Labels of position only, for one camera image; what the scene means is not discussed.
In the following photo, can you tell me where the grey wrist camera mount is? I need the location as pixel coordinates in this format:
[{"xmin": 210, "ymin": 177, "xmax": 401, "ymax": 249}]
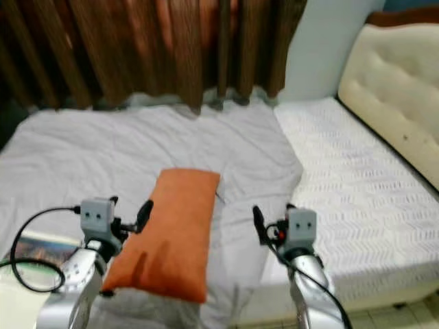
[
  {"xmin": 80, "ymin": 197, "xmax": 121, "ymax": 258},
  {"xmin": 286, "ymin": 208, "xmax": 318, "ymax": 249}
]

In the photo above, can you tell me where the cream bed base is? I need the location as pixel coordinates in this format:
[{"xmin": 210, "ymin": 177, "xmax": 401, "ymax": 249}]
[{"xmin": 237, "ymin": 281, "xmax": 439, "ymax": 326}]

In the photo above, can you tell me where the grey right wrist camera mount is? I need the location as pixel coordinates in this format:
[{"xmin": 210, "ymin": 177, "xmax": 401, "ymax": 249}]
[{"xmin": 286, "ymin": 208, "xmax": 318, "ymax": 249}]

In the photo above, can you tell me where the white patterned mattress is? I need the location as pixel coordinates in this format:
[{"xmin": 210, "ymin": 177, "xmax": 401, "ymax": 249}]
[{"xmin": 240, "ymin": 96, "xmax": 439, "ymax": 309}]

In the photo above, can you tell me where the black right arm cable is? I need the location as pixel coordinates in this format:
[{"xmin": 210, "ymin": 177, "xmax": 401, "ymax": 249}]
[{"xmin": 271, "ymin": 233, "xmax": 354, "ymax": 329}]

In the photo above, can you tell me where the brown curtain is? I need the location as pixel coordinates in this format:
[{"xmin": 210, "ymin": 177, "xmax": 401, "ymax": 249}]
[{"xmin": 0, "ymin": 0, "xmax": 308, "ymax": 115}]

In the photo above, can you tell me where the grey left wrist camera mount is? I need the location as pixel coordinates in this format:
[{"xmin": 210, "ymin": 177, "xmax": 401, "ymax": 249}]
[{"xmin": 80, "ymin": 197, "xmax": 121, "ymax": 258}]

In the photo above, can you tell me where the cream tufted wooden headboard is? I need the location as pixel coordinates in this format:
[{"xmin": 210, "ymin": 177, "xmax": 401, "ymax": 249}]
[{"xmin": 337, "ymin": 7, "xmax": 439, "ymax": 193}]

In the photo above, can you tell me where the grey bed blanket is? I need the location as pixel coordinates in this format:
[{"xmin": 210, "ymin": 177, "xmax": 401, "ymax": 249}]
[{"xmin": 0, "ymin": 103, "xmax": 304, "ymax": 329}]

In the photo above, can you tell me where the white picture book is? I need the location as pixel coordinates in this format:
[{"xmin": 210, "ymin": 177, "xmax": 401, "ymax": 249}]
[{"xmin": 0, "ymin": 232, "xmax": 81, "ymax": 329}]

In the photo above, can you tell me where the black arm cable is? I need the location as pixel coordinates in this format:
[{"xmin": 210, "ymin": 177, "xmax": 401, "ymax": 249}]
[
  {"xmin": 0, "ymin": 205, "xmax": 83, "ymax": 294},
  {"xmin": 271, "ymin": 233, "xmax": 354, "ymax": 329}
]

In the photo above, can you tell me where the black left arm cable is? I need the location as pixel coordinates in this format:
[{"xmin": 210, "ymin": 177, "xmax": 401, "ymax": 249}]
[{"xmin": 0, "ymin": 205, "xmax": 83, "ymax": 294}]

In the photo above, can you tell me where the orange pillow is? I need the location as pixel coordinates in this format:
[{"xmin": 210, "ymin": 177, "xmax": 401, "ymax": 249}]
[{"xmin": 102, "ymin": 168, "xmax": 222, "ymax": 304}]

